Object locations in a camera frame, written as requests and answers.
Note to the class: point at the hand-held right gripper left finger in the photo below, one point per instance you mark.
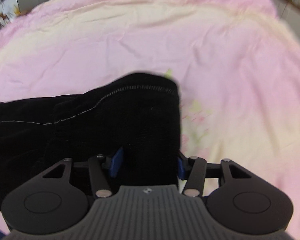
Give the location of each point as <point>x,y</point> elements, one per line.
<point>117,163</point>

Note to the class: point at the group of cosmetic bottles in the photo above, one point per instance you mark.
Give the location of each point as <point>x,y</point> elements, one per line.
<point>1,22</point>

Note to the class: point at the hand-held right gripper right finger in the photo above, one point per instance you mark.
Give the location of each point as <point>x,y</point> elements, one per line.
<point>181,171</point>

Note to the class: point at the black pants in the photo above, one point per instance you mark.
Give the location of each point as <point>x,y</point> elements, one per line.
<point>115,120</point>

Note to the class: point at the pink floral quilt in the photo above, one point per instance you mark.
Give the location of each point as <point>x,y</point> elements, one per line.
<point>215,67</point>

